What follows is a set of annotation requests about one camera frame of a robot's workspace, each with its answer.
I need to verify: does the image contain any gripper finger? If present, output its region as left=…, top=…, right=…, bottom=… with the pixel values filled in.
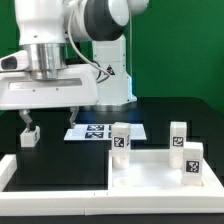
left=19, top=109, right=36, bottom=131
left=69, top=107, right=79, bottom=128

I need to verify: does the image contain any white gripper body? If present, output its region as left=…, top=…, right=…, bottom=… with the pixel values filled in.
left=0, top=64, right=98, bottom=111

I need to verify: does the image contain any white square table top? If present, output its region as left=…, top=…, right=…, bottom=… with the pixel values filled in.
left=108, top=149, right=224, bottom=194

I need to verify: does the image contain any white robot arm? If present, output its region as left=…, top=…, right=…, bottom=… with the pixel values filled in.
left=0, top=0, right=150, bottom=131

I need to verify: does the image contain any marker plate with tags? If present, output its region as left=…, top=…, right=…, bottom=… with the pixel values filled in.
left=64, top=124, right=146, bottom=141

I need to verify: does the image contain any white U-shaped fence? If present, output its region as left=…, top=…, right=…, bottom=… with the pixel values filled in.
left=0, top=155, right=224, bottom=216

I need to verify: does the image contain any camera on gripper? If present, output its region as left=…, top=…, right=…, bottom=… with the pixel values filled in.
left=0, top=50, right=29, bottom=73

